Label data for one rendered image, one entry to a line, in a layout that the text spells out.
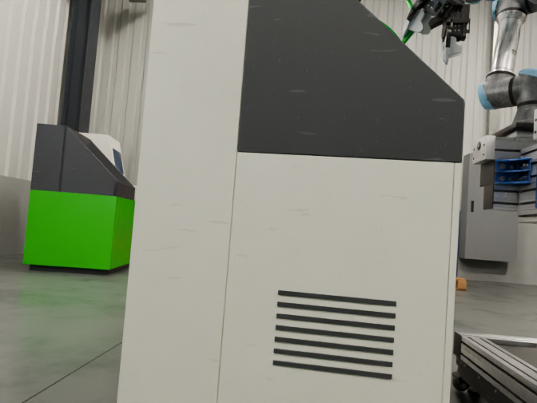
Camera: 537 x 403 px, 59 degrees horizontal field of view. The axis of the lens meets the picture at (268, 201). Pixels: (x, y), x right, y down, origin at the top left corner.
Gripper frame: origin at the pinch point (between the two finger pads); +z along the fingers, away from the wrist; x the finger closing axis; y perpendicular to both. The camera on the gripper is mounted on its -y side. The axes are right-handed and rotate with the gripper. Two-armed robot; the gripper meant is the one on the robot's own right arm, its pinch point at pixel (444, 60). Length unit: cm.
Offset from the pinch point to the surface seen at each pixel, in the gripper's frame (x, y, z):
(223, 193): -47, -64, 55
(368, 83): -47, -27, 24
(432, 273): -47, -9, 72
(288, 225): -47, -46, 63
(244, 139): -47, -59, 40
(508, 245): 627, 229, 61
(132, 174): 610, -405, -14
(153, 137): -47, -85, 41
